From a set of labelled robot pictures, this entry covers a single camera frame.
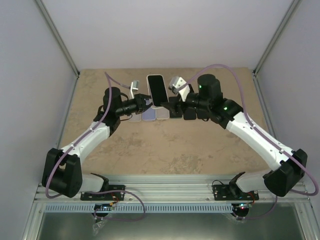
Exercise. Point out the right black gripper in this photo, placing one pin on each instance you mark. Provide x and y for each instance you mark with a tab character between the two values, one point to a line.
174	107

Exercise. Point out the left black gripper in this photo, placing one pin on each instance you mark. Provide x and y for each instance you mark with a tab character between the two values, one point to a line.
141	104

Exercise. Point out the lavender phone case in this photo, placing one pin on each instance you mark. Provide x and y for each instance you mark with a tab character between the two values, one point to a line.
149	115

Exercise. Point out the white case of front phone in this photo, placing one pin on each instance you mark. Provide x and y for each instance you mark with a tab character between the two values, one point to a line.
135	118

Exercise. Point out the blue phone black screen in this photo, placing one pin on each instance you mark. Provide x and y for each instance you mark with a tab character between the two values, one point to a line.
173	115

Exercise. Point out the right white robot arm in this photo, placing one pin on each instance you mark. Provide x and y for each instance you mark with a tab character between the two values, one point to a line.
284	163

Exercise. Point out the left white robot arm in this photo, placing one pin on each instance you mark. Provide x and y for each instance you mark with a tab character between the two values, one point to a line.
63	172

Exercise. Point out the left controller board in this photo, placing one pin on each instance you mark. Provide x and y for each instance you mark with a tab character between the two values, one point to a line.
105	207

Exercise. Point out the controller board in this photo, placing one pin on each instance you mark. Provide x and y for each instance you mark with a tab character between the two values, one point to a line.
242	207
105	207

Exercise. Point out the right controller board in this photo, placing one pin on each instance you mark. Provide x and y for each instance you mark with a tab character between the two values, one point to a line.
242	207

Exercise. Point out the clear plastic bag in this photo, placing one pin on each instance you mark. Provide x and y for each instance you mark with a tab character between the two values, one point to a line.
97	226

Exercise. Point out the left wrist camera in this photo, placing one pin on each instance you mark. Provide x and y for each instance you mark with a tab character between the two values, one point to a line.
134	87

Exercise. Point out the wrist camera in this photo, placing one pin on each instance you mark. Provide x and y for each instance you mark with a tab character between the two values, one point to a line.
134	87
179	86

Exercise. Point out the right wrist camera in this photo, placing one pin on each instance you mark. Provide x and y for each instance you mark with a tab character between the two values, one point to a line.
179	86

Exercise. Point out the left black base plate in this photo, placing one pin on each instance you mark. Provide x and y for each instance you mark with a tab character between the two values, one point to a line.
115	196

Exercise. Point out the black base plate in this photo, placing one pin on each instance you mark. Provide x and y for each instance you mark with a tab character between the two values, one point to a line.
227	193
115	196

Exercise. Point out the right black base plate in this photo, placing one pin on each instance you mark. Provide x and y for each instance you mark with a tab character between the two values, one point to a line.
227	193

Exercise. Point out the slotted cable duct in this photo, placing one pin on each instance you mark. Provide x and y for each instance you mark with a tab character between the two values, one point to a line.
126	208

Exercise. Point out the left aluminium corner post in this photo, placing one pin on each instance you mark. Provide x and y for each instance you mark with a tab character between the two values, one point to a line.
54	30

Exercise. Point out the aluminium corner post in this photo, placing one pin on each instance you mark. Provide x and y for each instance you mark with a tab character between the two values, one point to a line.
54	30
294	5

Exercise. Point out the aluminium rail frame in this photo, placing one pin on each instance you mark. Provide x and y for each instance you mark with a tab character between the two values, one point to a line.
172	160

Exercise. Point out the right aluminium corner post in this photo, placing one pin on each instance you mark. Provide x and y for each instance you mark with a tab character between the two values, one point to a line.
294	5

